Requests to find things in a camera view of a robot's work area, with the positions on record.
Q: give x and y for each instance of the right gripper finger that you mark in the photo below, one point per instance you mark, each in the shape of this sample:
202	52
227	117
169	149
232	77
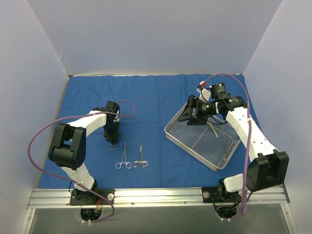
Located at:
196	122
187	113

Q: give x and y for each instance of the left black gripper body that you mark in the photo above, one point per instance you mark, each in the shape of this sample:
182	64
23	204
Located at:
111	137

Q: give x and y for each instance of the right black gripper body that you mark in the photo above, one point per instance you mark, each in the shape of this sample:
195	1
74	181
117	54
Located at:
194	109

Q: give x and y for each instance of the steel tweezers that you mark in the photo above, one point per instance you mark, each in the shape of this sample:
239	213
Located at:
213	129
226	145

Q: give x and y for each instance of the steel forceps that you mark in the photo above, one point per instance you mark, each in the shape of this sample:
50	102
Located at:
123	161
140	161

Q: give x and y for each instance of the metal mesh instrument tray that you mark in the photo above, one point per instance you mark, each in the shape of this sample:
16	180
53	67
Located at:
200	141

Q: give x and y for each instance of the blue surgical wrap cloth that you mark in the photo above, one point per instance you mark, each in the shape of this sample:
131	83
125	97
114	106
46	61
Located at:
147	104

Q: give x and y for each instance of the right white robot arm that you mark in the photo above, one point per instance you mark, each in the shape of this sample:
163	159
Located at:
266	166

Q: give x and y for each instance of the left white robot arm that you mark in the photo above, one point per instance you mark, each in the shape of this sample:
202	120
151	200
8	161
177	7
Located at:
68	146

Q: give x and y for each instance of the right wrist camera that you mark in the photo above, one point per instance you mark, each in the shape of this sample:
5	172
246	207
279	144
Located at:
204	93

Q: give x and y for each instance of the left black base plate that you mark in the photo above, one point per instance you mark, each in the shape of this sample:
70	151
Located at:
80	198

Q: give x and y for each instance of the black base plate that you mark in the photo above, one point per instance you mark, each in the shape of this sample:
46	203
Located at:
80	198
210	194

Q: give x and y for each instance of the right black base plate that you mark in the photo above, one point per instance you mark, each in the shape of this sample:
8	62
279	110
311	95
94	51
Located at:
210	194

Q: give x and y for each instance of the aluminium front rail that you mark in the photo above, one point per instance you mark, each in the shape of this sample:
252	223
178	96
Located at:
126	198

